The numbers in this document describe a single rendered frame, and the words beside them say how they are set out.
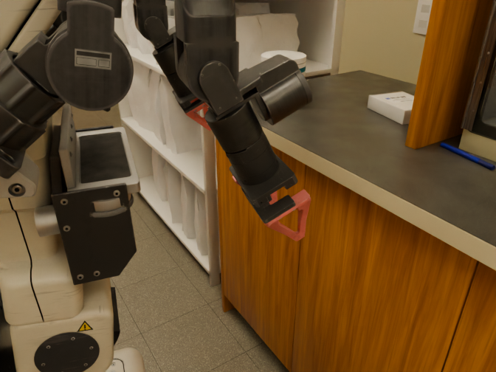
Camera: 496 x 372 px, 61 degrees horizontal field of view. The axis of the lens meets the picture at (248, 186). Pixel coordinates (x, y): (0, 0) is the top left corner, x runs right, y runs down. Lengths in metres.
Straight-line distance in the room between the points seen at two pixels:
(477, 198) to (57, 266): 0.74
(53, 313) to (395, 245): 0.65
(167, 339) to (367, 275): 1.01
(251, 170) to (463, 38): 0.66
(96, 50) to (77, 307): 0.47
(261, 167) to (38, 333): 0.47
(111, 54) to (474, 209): 0.65
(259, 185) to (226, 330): 1.31
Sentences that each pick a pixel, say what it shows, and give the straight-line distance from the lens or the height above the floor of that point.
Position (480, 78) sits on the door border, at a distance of 1.03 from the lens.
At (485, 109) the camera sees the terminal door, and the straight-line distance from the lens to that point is 1.03.
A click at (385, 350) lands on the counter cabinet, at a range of 1.09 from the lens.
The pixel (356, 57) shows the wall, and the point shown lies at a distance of 1.85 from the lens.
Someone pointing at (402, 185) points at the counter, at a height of 0.94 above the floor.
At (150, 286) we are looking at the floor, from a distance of 2.04.
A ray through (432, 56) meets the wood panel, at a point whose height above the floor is 1.15.
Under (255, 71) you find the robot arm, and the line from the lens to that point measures 0.52.
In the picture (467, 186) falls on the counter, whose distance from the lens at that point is 0.92.
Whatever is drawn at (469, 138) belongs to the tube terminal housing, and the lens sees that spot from 1.08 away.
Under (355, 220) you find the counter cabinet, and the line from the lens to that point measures 0.97.
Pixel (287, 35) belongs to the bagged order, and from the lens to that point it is 1.87.
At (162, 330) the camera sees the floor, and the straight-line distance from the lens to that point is 1.84.
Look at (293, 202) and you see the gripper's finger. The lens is 0.52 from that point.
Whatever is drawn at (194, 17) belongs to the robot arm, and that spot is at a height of 1.28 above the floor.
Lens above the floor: 1.33
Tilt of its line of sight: 28 degrees down
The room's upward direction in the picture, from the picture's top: straight up
